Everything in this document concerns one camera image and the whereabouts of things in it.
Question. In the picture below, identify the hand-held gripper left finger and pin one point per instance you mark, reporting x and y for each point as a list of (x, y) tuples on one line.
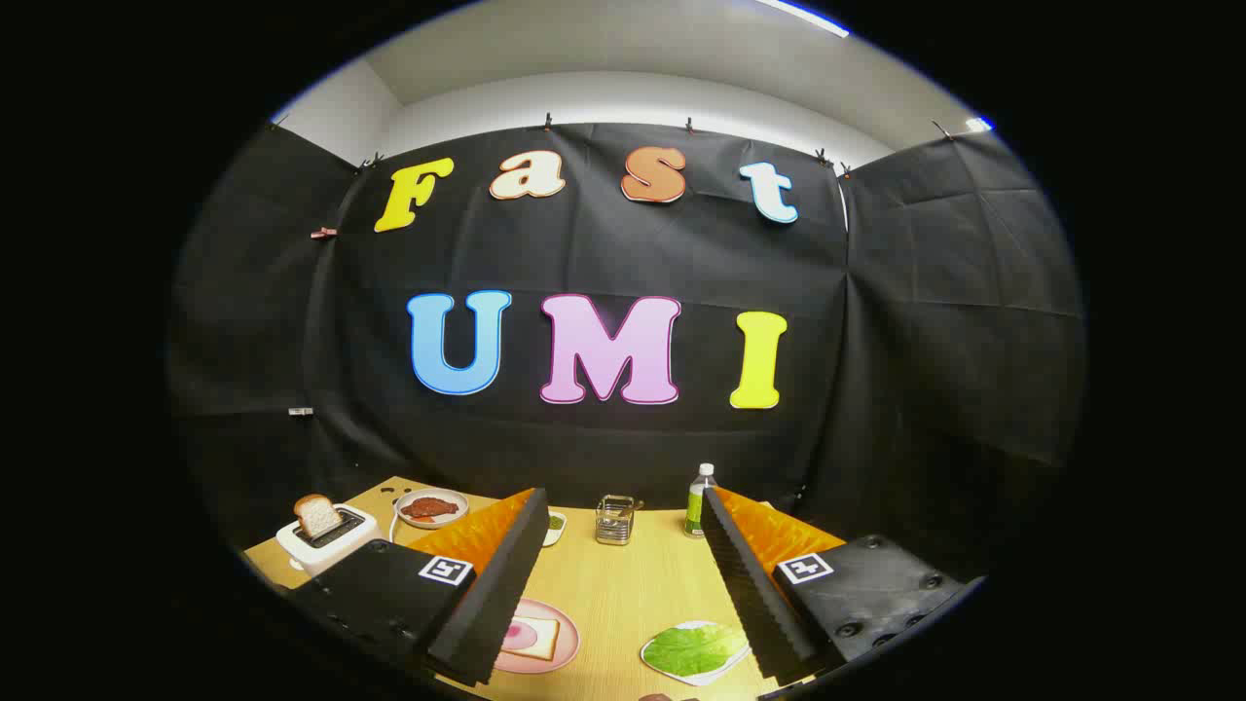
[(496, 604)]

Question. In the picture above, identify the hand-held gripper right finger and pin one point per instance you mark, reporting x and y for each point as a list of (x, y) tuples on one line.
[(750, 594)]

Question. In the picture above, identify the green lettuce leaf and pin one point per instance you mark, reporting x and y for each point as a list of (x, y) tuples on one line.
[(691, 650)]

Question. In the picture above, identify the pink ham slice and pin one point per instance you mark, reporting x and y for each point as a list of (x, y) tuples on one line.
[(516, 637)]

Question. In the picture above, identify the square white toast slice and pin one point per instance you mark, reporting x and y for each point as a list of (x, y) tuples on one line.
[(545, 638)]

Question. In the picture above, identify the pink round plate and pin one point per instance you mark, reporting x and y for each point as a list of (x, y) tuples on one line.
[(567, 638)]

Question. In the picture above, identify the white square plate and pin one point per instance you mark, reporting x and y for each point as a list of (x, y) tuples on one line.
[(715, 674)]

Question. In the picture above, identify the white divided bean dish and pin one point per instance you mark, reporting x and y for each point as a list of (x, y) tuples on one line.
[(555, 526)]

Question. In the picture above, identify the round white plate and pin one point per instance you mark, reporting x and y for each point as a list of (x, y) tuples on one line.
[(453, 516)]

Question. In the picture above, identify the green label plastic bottle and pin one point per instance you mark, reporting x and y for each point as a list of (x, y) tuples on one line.
[(697, 511)]

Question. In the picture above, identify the brown meat patty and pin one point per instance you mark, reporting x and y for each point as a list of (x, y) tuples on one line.
[(428, 506)]

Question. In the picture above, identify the wooden utensil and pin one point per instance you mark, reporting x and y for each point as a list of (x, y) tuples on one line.
[(631, 507)]

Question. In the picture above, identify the white toaster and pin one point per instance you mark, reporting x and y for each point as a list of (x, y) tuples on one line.
[(321, 557)]

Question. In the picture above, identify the brown crust bread slice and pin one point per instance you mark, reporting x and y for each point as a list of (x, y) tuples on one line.
[(316, 516)]

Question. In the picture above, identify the black backdrop cloth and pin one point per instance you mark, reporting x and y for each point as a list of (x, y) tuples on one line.
[(604, 248)]

